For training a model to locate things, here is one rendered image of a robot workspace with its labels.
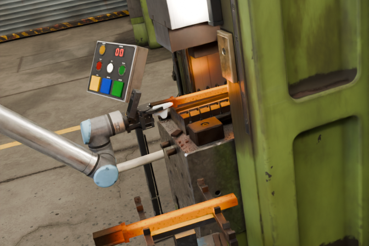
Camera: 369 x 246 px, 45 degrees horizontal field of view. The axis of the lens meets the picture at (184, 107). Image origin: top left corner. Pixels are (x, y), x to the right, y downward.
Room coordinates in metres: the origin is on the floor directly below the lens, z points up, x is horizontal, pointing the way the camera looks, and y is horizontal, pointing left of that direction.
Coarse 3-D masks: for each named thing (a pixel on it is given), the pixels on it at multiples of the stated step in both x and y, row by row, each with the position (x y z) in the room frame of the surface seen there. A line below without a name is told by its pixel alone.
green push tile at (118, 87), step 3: (114, 81) 2.10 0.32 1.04; (117, 81) 2.09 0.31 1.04; (114, 84) 2.09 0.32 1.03; (117, 84) 2.08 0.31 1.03; (120, 84) 2.06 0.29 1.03; (123, 84) 2.05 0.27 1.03; (114, 87) 2.08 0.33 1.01; (117, 87) 2.07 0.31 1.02; (120, 87) 2.05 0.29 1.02; (123, 87) 2.04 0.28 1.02; (114, 90) 2.08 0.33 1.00; (117, 90) 2.06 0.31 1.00; (120, 90) 2.04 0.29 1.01; (111, 93) 2.08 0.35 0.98; (114, 93) 2.07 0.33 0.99; (117, 93) 2.05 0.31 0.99; (120, 93) 2.03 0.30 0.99; (117, 96) 2.04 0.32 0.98; (120, 96) 2.03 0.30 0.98
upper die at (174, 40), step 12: (156, 24) 1.76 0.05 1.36; (204, 24) 1.66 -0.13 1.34; (156, 36) 1.79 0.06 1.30; (168, 36) 1.63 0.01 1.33; (180, 36) 1.63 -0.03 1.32; (192, 36) 1.64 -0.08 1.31; (204, 36) 1.66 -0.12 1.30; (216, 36) 1.67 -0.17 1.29; (168, 48) 1.65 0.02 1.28; (180, 48) 1.63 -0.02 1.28
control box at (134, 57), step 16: (96, 48) 2.32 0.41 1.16; (112, 48) 2.22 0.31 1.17; (128, 48) 2.13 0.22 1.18; (144, 48) 2.12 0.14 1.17; (96, 64) 2.27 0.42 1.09; (112, 64) 2.17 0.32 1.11; (128, 64) 2.08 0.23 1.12; (144, 64) 2.11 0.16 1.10; (128, 80) 2.04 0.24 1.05; (112, 96) 2.08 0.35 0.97; (128, 96) 2.02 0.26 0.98
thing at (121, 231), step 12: (204, 204) 1.07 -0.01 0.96; (216, 204) 1.06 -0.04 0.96; (228, 204) 1.07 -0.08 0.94; (156, 216) 1.06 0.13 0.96; (168, 216) 1.05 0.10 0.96; (180, 216) 1.04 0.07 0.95; (192, 216) 1.05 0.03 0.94; (108, 228) 1.02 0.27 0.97; (120, 228) 1.02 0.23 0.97; (132, 228) 1.02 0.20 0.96; (156, 228) 1.03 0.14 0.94; (96, 240) 1.00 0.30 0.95; (108, 240) 1.01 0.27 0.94; (120, 240) 1.01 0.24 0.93
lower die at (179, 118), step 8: (216, 96) 1.79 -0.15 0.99; (184, 104) 1.76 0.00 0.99; (216, 104) 1.70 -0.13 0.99; (224, 104) 1.69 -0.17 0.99; (184, 112) 1.67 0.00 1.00; (192, 112) 1.66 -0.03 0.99; (208, 112) 1.65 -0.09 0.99; (216, 112) 1.66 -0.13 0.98; (224, 112) 1.67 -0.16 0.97; (176, 120) 1.73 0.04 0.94; (184, 120) 1.62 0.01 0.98; (192, 120) 1.63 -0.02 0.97; (224, 120) 1.67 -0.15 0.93; (184, 128) 1.63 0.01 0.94
